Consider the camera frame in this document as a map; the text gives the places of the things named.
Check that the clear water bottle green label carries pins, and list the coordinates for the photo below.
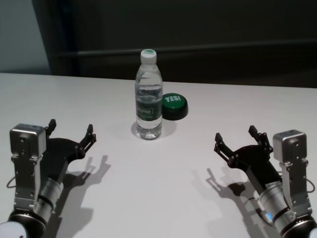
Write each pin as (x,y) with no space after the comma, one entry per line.
(148,116)

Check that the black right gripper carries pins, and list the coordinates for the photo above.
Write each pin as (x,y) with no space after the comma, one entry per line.
(255,163)

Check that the thin grey horizontal rail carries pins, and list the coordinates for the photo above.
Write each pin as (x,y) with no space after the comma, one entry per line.
(198,52)

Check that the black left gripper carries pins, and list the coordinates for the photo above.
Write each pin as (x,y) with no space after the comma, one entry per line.
(55,153)

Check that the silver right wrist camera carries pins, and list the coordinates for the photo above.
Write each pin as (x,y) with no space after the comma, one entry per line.
(292,158)

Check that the green YES button black base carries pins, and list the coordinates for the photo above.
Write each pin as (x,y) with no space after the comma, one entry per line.
(175,106)

